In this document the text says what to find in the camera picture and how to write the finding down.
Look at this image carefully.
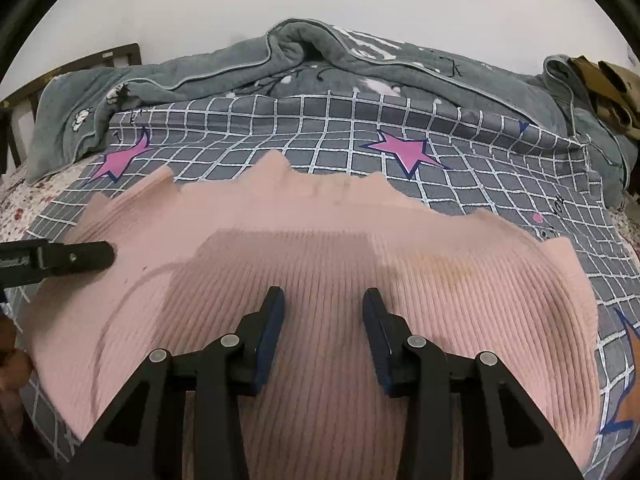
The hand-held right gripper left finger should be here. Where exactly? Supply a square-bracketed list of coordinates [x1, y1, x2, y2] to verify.
[72, 286, 286, 480]

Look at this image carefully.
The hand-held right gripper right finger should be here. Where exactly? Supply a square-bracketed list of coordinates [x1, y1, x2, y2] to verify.
[362, 287, 586, 480]

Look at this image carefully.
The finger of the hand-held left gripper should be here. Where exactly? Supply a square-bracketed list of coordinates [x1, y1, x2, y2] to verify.
[31, 240, 116, 277]

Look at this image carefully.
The pink knit sweater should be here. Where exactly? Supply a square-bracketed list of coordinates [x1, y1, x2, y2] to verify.
[22, 152, 601, 480]

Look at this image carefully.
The brown clothes pile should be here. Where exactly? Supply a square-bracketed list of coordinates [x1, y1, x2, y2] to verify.
[567, 55, 640, 141]

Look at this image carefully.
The person's left hand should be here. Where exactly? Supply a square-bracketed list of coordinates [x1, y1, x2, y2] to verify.
[0, 317, 32, 393]

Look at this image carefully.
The dark wooden bed headboard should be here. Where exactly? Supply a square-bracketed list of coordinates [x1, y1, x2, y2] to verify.
[0, 42, 141, 171]

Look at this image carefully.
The grey checked star blanket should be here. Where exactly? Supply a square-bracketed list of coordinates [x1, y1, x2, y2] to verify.
[5, 91, 640, 480]

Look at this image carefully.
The grey floral quilt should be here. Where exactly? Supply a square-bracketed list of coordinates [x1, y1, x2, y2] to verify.
[25, 19, 640, 206]

